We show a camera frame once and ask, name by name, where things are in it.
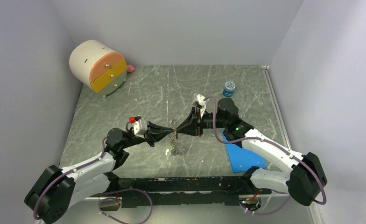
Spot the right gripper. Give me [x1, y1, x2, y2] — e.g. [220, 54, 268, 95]
[176, 107, 228, 137]

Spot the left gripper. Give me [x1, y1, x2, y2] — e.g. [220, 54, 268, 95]
[120, 120, 174, 149]

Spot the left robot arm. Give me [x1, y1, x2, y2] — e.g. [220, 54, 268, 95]
[24, 119, 174, 224]

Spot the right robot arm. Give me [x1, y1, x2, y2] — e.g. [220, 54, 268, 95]
[175, 94, 327, 206]

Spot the blue small jar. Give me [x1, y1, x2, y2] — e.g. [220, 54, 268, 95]
[222, 81, 236, 97]

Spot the pink small object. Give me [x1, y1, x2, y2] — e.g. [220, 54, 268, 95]
[127, 65, 135, 73]

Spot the round mini drawer cabinet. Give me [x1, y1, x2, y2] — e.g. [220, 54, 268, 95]
[69, 40, 128, 97]

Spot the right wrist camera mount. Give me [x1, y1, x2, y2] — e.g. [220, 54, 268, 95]
[192, 93, 207, 118]

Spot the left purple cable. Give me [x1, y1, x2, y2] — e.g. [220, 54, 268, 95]
[33, 120, 154, 224]

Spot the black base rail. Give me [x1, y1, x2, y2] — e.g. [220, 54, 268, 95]
[95, 176, 271, 208]

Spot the side aluminium rail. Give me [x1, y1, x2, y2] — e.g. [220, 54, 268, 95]
[261, 66, 291, 149]

